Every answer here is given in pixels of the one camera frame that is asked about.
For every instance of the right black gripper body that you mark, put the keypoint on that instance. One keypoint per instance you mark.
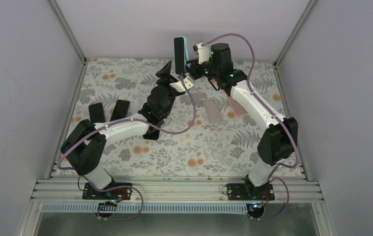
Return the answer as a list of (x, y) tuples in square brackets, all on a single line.
[(214, 71)]

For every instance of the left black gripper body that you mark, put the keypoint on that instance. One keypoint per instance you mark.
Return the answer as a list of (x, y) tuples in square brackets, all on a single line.
[(167, 78)]

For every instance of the blue phone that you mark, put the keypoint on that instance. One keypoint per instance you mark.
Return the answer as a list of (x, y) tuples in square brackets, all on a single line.
[(120, 110)]

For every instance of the beige phone case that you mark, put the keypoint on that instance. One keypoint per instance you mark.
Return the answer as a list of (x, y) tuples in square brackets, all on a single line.
[(213, 111)]

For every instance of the pink phone case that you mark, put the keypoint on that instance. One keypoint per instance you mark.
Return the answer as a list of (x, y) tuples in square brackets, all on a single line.
[(238, 110)]

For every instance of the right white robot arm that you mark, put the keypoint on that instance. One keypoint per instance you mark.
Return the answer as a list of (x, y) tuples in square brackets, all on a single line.
[(279, 139)]

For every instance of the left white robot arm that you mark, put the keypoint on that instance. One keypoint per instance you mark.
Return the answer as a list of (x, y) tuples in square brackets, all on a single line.
[(84, 147)]

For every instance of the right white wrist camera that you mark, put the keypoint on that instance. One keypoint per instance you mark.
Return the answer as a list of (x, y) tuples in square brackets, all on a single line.
[(203, 52)]

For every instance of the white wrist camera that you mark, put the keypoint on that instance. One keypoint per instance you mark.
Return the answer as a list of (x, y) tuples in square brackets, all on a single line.
[(185, 82), (203, 52)]

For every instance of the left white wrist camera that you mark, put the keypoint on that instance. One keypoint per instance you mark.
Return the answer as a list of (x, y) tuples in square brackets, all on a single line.
[(185, 82)]

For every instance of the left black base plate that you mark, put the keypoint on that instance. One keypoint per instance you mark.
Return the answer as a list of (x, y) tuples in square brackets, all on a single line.
[(120, 191)]

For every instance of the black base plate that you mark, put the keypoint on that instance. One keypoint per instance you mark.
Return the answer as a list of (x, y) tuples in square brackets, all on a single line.
[(238, 192), (120, 191)]

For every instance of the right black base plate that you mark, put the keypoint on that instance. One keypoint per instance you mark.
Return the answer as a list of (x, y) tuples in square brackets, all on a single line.
[(238, 192)]

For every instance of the aluminium rail frame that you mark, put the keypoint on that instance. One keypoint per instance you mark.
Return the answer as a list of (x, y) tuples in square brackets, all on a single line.
[(177, 190)]

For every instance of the perforated cable duct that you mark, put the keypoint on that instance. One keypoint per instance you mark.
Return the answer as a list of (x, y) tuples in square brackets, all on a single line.
[(146, 208)]

